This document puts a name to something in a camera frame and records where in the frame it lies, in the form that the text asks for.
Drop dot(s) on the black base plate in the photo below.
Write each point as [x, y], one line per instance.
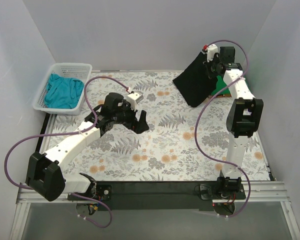
[209, 191]
[101, 192]

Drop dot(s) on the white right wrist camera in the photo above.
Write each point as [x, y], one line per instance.
[209, 50]

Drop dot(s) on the floral table mat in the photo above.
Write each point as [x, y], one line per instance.
[182, 144]

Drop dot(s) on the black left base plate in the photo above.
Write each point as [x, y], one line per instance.
[101, 192]

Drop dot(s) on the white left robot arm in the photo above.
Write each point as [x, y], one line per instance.
[45, 170]

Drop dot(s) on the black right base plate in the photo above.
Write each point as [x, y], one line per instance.
[209, 191]

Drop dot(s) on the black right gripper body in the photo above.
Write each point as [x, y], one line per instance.
[210, 70]

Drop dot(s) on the teal t shirt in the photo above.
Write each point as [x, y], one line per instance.
[63, 92]

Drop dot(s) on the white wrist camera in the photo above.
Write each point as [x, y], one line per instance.
[134, 98]
[209, 50]

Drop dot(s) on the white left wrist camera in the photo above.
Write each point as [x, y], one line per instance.
[134, 98]

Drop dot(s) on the folded green t shirt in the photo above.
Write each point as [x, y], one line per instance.
[221, 86]

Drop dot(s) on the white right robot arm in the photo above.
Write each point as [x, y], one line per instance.
[243, 118]

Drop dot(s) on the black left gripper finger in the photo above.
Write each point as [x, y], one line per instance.
[141, 126]
[132, 126]

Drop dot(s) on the white plastic basket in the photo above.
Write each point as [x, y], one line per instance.
[81, 71]

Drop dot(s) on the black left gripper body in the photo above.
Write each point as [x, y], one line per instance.
[135, 123]

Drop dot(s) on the black t shirt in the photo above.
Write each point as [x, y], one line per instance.
[194, 84]

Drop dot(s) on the aluminium frame rail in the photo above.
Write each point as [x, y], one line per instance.
[170, 214]

